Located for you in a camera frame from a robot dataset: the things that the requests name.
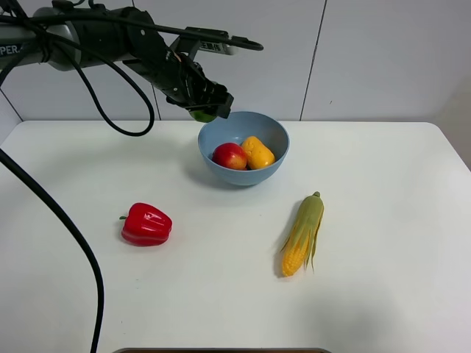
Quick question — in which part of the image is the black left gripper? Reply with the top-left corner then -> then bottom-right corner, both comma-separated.
152,51 -> 233,118

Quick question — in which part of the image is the green lime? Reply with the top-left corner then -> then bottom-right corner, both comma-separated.
190,110 -> 217,124

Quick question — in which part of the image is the red pomegranate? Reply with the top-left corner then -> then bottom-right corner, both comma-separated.
212,143 -> 247,171

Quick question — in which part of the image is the yellow mango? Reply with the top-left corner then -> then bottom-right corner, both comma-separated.
241,136 -> 275,170

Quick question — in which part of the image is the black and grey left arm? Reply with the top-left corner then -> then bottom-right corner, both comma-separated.
1,1 -> 233,123

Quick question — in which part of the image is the blue bowl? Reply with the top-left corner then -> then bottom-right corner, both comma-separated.
198,112 -> 290,186

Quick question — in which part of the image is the red bell pepper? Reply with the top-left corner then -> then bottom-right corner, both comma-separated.
119,202 -> 173,246

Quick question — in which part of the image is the corn cob with green husk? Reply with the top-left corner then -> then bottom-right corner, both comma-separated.
281,191 -> 325,277

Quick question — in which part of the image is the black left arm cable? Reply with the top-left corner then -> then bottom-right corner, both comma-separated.
0,0 -> 266,353

